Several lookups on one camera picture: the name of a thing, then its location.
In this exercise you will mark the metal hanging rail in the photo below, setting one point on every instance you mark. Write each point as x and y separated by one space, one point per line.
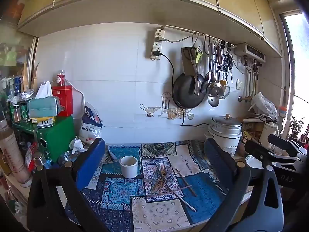
183 29

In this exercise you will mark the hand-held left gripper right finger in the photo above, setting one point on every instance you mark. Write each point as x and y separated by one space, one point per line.
219 160

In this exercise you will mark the potted plant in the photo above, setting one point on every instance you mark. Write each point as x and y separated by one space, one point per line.
295 128

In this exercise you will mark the white wall socket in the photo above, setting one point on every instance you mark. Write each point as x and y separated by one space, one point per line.
239 84

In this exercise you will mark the clear plastic bag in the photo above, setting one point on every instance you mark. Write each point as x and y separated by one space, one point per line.
264 105

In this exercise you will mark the small mesh strainer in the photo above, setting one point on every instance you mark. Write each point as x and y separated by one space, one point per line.
225 93

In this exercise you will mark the brown chopstick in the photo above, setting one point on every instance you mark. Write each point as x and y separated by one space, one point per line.
169 191
185 182

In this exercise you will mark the metal ladle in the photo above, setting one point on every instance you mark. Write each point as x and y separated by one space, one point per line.
213 101

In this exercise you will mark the glass spice jar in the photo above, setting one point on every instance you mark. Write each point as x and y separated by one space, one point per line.
17 113

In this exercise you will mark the white water heater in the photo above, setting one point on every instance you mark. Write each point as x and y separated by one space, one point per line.
248 50

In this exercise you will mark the white printed plastic bag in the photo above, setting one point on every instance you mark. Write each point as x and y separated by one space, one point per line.
90 125

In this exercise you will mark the small metal cup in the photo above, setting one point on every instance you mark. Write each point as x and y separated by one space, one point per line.
39 159

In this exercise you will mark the patterned blue patchwork cloth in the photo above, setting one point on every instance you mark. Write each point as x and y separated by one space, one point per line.
120 193

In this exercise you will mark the white chopstick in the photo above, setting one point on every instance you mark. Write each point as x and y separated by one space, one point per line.
188 204

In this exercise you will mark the white cup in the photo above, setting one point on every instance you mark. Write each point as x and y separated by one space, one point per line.
129 168

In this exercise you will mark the kitchen cleaver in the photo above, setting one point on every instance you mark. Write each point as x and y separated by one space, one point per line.
187 65

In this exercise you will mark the small white teal tin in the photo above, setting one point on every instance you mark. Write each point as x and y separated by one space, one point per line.
45 124

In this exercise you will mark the white rice cooker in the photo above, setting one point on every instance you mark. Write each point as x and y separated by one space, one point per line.
224 135

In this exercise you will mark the window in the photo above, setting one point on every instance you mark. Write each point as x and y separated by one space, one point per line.
298 65

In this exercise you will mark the white electric kettle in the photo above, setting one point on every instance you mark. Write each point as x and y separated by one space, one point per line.
268 133

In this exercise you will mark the metal kitchen scissors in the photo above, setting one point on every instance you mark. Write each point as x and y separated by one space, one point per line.
193 60

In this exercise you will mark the metal skimmer spoon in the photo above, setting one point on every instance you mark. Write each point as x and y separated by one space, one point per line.
214 89

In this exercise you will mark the crumpled white tissue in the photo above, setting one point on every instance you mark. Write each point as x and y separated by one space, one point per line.
77 145

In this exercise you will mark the red cylinder jar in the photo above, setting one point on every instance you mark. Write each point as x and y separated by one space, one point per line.
61 78

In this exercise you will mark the stack of paper cups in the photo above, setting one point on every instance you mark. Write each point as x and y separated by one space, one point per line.
12 154

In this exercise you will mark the teal tissue box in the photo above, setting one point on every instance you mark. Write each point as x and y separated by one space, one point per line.
43 106

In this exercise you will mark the red tin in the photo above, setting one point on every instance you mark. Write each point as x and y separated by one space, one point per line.
62 99

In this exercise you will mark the black wok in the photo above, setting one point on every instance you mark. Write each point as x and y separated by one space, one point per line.
185 91

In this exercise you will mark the green box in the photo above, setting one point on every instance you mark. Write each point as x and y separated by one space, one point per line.
58 135

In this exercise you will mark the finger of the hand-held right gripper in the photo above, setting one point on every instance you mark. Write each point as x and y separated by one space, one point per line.
263 153
287 145

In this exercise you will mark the white power strip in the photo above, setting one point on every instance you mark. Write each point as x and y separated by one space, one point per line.
157 46

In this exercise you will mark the green peeler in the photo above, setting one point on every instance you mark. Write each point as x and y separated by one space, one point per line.
200 54

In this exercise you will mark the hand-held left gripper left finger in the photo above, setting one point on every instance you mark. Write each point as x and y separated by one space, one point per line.
89 162

